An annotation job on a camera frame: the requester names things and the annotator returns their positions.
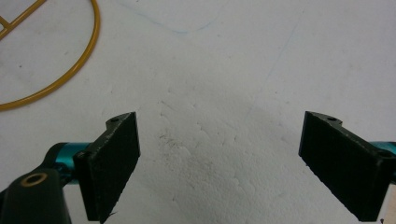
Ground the yellow wire ring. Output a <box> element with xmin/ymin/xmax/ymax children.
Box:
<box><xmin>0</xmin><ymin>0</ymin><xmax>102</xmax><ymax>112</ymax></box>

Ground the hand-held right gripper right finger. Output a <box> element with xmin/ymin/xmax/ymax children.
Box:
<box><xmin>298</xmin><ymin>110</ymin><xmax>396</xmax><ymax>222</ymax></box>

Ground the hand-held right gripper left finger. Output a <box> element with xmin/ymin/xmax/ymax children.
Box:
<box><xmin>73</xmin><ymin>111</ymin><xmax>141</xmax><ymax>224</ymax></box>

